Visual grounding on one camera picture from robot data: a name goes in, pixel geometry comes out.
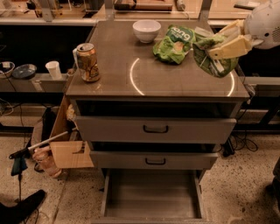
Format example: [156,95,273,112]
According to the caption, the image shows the open bottom grey drawer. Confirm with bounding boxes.
[93,169,211,224]

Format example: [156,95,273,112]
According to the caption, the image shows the white ceramic bowl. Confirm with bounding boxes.
[132,19,161,43]

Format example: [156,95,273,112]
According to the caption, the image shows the orange soda can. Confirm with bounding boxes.
[73,43,100,82]

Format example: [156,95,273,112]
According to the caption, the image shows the grey drawer cabinet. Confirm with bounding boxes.
[65,19,250,224]

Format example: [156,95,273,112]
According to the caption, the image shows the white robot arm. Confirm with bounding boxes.
[207,0,280,60]

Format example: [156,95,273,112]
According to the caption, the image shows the top grey drawer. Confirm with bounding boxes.
[76,116,236,144]

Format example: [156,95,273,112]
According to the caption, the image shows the dark round plate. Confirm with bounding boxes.
[12,64,37,80]

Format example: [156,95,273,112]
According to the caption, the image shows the green jalapeno chip bag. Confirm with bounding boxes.
[192,27,239,78]

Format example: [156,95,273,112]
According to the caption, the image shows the green chip bag behind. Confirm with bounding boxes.
[153,24,196,65]

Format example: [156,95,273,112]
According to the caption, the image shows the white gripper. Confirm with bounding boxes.
[207,0,280,60]

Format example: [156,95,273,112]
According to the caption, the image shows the white paper cup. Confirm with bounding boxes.
[45,60,62,80]

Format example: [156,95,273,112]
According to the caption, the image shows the brown cardboard box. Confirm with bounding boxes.
[50,96,94,169]

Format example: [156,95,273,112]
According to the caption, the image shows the clear plastic bottle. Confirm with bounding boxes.
[32,146,62,178]

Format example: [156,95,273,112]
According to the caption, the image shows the grabber stick tool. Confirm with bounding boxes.
[9,128,77,159]

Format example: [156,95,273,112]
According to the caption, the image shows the black floor cables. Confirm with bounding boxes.
[221,132,259,158]

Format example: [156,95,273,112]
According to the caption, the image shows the middle grey drawer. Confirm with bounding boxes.
[90,151,218,170]

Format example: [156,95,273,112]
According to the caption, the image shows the small bowl at left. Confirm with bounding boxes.
[0,61,15,79]

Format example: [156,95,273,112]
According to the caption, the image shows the dark flat board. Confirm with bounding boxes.
[234,0,265,11]

